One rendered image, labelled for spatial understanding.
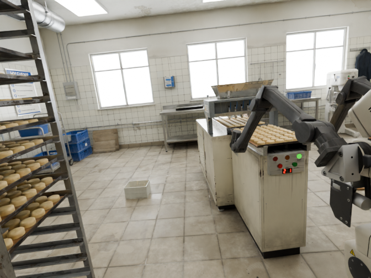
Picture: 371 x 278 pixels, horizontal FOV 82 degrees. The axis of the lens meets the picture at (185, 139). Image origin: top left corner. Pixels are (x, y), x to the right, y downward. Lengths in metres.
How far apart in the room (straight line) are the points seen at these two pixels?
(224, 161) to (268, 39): 4.03
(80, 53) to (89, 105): 1.20
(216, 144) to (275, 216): 0.83
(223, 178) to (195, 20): 4.08
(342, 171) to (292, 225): 1.09
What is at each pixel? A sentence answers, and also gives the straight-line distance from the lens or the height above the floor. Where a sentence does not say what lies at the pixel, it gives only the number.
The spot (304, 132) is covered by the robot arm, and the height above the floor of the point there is 1.12.
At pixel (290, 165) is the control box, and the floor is 0.76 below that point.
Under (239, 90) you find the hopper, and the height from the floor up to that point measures 1.25.
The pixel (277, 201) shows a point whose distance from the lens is 1.68.
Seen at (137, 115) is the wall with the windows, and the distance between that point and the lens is 5.49.
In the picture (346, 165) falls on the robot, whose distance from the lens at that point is 0.78.
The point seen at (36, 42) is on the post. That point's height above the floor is 1.55.
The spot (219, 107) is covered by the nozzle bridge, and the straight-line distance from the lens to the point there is 2.14.
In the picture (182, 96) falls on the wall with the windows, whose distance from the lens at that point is 5.31.
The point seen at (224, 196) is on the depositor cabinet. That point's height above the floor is 0.19.
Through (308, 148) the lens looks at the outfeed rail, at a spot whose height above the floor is 0.86.
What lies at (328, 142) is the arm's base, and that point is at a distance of 0.81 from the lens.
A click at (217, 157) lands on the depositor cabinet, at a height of 0.62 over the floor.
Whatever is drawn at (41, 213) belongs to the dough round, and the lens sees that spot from 1.07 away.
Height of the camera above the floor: 1.30
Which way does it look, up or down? 13 degrees down
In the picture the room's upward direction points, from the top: 6 degrees counter-clockwise
